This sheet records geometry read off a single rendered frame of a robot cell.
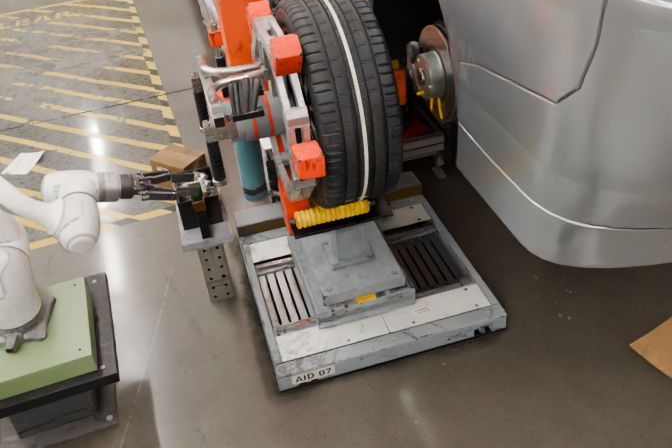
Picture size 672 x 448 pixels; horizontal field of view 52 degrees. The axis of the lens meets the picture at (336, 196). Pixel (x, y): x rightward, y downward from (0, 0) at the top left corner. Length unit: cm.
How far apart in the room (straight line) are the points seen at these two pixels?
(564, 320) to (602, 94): 139
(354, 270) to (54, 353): 101
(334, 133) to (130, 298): 135
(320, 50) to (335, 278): 89
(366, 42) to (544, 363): 125
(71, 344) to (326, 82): 109
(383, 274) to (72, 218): 107
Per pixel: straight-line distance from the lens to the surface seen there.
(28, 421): 250
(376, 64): 189
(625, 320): 269
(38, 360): 225
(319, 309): 244
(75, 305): 235
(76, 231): 193
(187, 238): 236
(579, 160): 147
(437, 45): 226
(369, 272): 244
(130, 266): 306
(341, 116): 186
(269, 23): 212
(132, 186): 210
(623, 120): 139
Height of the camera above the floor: 185
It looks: 35 degrees down
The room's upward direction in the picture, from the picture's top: 6 degrees counter-clockwise
